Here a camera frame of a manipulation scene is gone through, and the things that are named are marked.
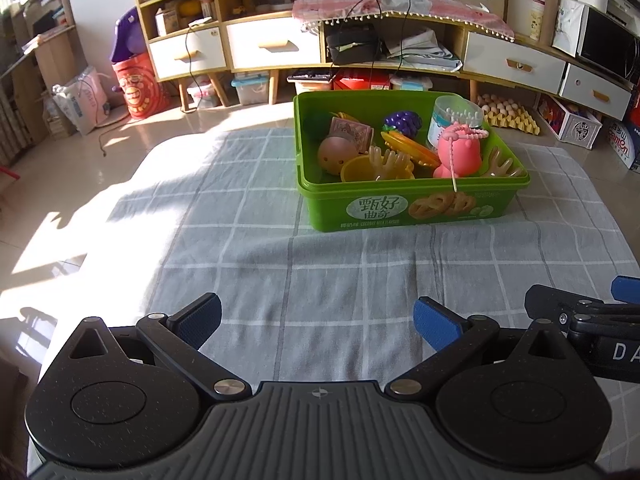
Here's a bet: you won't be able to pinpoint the pile of folded papers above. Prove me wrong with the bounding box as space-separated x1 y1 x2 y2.
382 27 463 71

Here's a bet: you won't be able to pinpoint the small clear storage bin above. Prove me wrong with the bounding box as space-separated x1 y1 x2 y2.
187 77 221 108

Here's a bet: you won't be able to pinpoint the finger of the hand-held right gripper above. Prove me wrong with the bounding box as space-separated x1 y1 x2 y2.
524 284 640 333
611 275 640 305

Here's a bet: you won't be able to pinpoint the purple toy grapes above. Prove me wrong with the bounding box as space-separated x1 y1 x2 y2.
382 110 423 140

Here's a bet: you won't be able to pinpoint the purple plastic chair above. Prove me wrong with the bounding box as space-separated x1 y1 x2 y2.
114 7 151 66

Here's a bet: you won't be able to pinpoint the wooden bookshelf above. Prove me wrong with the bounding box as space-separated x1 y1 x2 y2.
10 0 81 111

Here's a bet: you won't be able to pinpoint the tray of eggs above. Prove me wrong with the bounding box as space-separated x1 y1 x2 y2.
475 94 541 136

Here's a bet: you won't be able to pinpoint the red printed bag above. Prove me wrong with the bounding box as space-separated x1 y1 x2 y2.
111 57 173 120

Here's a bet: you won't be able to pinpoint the black microwave oven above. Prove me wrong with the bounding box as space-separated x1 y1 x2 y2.
575 5 640 83

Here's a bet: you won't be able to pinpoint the white drawer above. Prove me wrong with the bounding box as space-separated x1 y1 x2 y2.
462 32 568 95
559 63 633 121
148 26 228 81
226 16 322 72

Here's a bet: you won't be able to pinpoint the blue white carton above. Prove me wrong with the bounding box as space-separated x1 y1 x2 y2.
607 120 640 171

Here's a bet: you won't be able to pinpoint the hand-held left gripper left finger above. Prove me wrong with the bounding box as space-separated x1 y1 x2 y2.
69 291 252 404

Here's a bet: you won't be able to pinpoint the yellow toy pot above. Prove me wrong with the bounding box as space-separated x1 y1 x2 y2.
341 155 416 183

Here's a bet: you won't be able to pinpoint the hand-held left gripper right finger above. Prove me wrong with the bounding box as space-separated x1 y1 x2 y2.
385 295 568 404

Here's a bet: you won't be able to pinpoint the green plastic box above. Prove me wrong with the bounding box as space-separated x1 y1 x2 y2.
292 91 530 233

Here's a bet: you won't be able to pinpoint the orange yellow toy plate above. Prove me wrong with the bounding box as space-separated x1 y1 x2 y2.
380 131 442 168

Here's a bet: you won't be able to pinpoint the clear bin with dark lid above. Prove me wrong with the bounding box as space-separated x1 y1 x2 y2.
287 71 337 98

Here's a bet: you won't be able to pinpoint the clear cotton swab jar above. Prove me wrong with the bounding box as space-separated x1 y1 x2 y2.
426 95 485 147

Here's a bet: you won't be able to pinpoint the pink pig toy with beads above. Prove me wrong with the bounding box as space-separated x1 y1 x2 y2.
432 124 490 193

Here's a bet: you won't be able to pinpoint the small pink box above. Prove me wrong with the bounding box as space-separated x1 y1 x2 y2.
329 116 375 153

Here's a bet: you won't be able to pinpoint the white sack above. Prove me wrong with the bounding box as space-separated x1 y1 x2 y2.
52 66 112 136

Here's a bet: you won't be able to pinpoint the black bag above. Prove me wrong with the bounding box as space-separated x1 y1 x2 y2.
325 24 383 66

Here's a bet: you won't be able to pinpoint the wooden cabinet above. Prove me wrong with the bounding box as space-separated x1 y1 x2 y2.
131 0 636 121

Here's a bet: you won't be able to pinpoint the pink round toy ball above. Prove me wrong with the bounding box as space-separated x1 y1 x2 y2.
318 136 360 177

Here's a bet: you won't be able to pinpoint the clear bin with blue lid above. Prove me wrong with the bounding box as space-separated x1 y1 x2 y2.
231 72 273 107

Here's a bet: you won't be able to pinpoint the white red printed crate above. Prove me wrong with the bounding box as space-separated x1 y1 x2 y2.
535 95 603 150

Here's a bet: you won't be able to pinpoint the grey checked blanket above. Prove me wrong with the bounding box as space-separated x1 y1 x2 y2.
27 127 640 461

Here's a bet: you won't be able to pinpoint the pink tasselled cloth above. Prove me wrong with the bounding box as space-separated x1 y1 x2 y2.
292 0 516 43

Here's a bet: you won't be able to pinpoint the translucent toy hand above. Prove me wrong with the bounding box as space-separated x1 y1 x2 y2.
367 145 416 181
482 149 523 178

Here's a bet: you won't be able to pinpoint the red cardboard box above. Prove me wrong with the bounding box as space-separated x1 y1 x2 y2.
332 70 391 92

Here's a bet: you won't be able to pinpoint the clear bin with blue contents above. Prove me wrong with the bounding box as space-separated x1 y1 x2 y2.
390 74 433 92

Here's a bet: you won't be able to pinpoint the yellow print paper cup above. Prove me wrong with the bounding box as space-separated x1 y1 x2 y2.
529 6 546 43

